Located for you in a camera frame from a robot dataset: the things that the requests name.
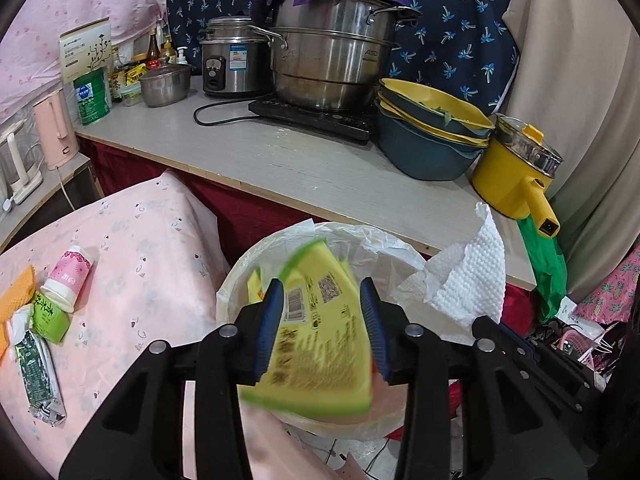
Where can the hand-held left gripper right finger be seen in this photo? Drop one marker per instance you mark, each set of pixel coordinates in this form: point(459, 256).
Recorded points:
point(375, 330)

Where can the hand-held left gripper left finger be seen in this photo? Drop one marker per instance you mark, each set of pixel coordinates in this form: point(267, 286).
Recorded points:
point(270, 330)

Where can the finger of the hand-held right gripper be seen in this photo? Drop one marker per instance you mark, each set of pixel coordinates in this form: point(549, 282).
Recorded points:
point(540, 365)

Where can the yellow green snack bag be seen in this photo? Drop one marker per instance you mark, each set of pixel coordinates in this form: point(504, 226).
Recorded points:
point(320, 340)

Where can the trash bin with white liner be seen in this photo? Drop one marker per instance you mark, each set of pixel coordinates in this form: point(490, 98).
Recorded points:
point(395, 260)

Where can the white paper towel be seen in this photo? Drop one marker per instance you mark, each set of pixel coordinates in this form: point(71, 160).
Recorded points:
point(465, 280)

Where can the pink flowered paper cup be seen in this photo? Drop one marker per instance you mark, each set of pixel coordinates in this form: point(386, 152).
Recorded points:
point(67, 277)

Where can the light green tea packet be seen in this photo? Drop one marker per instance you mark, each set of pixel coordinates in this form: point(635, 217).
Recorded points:
point(50, 317)

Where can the green and silver foil wrapper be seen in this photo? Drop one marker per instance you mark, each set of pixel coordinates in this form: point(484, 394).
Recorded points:
point(37, 375)

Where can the orange foam fruit net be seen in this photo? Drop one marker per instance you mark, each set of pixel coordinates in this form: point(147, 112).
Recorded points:
point(17, 292)

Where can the pink plastic basket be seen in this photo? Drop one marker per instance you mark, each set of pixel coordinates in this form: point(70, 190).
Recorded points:
point(582, 345)

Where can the green plastic bag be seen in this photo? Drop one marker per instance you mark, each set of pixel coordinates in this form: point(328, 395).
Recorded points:
point(545, 270)

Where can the pink pineapple print bag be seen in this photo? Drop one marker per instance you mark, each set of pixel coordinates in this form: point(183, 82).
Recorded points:
point(612, 290)

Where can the red cloth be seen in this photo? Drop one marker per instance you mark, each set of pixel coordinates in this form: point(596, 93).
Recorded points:
point(220, 205)

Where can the yellow electric pot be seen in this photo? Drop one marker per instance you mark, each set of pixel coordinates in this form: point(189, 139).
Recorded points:
point(510, 180)

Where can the stack of blue yellow bowls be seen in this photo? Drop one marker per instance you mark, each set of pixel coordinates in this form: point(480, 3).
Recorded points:
point(430, 135)

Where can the black induction cooker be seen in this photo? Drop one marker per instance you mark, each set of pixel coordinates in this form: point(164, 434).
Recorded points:
point(330, 120)

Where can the crumpled white tissue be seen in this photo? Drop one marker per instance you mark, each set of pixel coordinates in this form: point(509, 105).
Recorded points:
point(21, 322)

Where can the small steel pot with lid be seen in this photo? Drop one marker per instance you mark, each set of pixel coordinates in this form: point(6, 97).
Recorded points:
point(165, 87)

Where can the clear food container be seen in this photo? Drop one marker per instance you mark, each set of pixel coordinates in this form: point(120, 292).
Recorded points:
point(131, 96)

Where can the steel rice cooker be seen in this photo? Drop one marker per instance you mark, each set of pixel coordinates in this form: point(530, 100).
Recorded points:
point(232, 60)

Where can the large steel steamer pot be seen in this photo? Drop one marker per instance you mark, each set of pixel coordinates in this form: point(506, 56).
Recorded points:
point(330, 55)

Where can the beige curtain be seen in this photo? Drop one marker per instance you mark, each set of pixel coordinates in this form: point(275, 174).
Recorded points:
point(575, 85)

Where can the white pump bottle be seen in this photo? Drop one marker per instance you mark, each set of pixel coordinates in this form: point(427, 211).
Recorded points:
point(183, 56)

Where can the green tin can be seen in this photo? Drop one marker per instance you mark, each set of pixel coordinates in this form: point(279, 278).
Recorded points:
point(92, 97)

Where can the pink electric kettle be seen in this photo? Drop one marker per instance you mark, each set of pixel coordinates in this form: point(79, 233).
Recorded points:
point(55, 130)

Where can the amber sauce bottle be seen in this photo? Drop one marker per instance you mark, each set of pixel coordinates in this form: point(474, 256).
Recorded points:
point(153, 50)

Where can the white glass kettle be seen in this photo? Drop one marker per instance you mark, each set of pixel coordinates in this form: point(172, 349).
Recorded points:
point(15, 165)

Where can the navy printed cloth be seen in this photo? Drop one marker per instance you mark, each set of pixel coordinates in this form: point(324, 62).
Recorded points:
point(450, 25)

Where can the white carton box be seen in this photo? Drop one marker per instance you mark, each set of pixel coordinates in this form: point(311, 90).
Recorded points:
point(82, 45)

